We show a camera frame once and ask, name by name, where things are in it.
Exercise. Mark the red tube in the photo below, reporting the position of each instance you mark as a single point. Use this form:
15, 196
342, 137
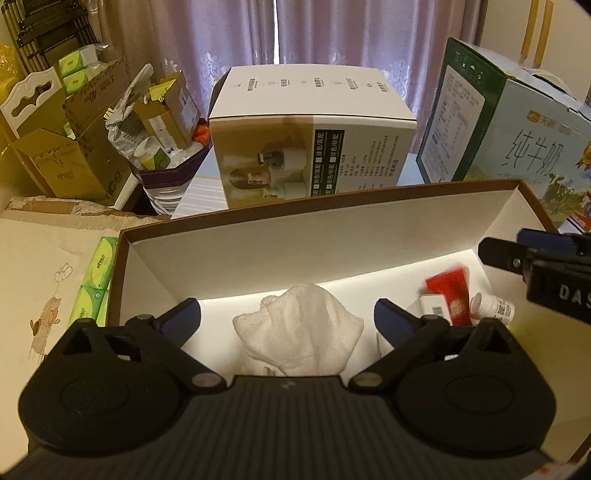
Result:
450, 290

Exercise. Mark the green tissue packs in carton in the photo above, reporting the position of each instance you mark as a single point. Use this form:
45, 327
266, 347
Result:
78, 69

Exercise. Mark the green tissue packs bundle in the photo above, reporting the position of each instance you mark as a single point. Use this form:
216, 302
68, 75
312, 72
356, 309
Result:
94, 281

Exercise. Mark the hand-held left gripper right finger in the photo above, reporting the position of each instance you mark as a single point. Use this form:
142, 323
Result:
391, 318

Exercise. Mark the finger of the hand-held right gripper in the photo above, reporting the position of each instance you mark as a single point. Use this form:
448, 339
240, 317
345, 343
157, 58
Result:
545, 240
501, 258

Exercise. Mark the white towel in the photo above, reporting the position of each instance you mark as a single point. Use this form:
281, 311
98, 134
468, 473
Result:
300, 327

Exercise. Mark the light blue milk carton box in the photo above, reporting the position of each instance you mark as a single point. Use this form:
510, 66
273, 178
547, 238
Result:
498, 134

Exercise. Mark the yellow wooden slats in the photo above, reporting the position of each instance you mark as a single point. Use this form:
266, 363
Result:
535, 32

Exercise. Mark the white appliance box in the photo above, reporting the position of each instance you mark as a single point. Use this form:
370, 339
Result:
304, 138

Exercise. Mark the purple waste bin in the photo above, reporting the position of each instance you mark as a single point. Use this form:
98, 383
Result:
175, 175

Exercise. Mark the yellow plastic bag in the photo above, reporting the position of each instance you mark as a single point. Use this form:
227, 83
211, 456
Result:
9, 76

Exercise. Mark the purple curtain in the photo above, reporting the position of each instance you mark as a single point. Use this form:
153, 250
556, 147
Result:
323, 32

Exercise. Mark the white medicine box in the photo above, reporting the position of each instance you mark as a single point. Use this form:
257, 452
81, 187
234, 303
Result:
434, 305

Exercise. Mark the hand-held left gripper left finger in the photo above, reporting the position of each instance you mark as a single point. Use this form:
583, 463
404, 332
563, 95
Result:
182, 317

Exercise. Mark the small white bottle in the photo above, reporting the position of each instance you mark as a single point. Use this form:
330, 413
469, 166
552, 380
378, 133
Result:
494, 307

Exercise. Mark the small open cardboard box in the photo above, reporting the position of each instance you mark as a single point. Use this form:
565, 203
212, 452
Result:
168, 110

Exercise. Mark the printed cream blanket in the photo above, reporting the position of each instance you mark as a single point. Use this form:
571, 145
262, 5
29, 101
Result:
46, 277

